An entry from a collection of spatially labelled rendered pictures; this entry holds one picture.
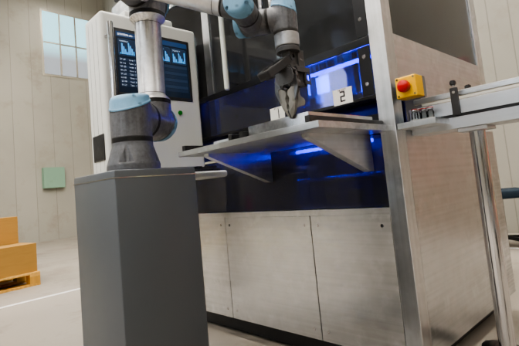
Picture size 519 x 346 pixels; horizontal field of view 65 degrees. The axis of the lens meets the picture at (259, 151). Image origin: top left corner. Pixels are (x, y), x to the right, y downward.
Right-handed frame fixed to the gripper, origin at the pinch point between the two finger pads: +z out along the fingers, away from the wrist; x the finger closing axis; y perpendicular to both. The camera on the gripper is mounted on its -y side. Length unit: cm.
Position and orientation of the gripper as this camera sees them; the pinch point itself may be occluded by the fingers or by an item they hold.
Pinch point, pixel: (290, 113)
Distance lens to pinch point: 121.1
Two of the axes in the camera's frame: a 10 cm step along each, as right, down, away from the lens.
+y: 7.2, -0.1, 6.9
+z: 0.9, 9.9, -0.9
